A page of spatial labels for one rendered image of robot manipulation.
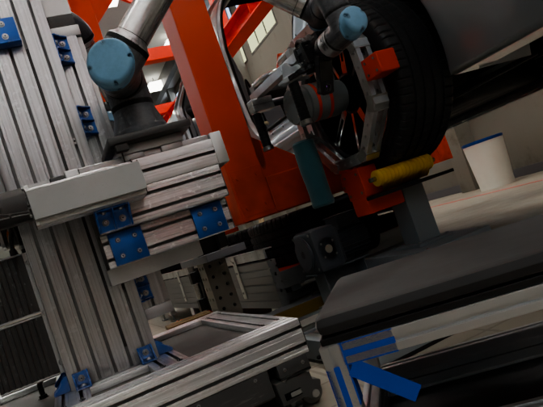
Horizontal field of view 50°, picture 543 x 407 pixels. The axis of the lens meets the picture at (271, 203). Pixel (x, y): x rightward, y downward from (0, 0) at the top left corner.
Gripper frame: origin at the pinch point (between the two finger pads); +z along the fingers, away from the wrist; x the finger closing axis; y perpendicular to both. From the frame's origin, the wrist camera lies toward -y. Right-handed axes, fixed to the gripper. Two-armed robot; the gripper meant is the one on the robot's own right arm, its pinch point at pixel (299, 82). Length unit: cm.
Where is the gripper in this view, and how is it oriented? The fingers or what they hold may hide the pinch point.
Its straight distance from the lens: 181.9
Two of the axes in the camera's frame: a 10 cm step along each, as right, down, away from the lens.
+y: -3.9, -9.2, 0.6
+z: -4.0, 2.2, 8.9
